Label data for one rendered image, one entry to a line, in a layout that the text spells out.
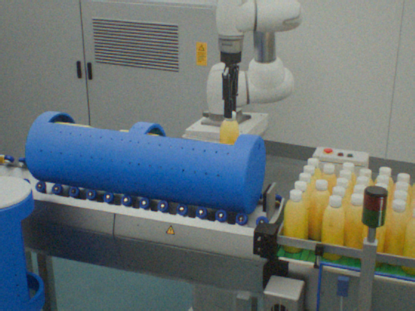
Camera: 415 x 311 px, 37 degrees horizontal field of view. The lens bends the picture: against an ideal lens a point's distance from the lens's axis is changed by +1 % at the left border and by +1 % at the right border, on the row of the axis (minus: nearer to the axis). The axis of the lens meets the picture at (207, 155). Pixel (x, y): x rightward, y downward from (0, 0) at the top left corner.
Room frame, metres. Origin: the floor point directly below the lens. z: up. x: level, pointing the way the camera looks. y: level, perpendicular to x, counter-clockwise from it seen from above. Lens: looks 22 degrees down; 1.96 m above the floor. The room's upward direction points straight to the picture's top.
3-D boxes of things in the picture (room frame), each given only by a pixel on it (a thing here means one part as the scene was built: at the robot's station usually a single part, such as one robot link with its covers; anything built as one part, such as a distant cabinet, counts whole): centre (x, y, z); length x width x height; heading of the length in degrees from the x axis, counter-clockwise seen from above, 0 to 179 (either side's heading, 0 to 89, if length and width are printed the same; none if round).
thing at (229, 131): (2.09, -0.08, 1.18); 0.07 x 0.07 x 0.20
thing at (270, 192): (1.98, -0.22, 0.99); 0.10 x 0.02 x 0.12; 160
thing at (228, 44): (2.09, -0.08, 1.55); 0.09 x 0.09 x 0.06
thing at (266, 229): (1.77, -0.19, 0.95); 0.10 x 0.07 x 0.10; 160
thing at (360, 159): (2.18, -0.51, 1.05); 0.20 x 0.10 x 0.10; 70
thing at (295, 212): (1.81, -0.29, 1.00); 0.07 x 0.07 x 0.20
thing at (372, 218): (1.51, -0.46, 1.18); 0.06 x 0.06 x 0.05
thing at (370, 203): (1.51, -0.46, 1.23); 0.06 x 0.06 x 0.04
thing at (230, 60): (2.09, -0.08, 1.47); 0.08 x 0.07 x 0.09; 160
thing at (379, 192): (1.51, -0.46, 1.18); 0.06 x 0.06 x 0.16
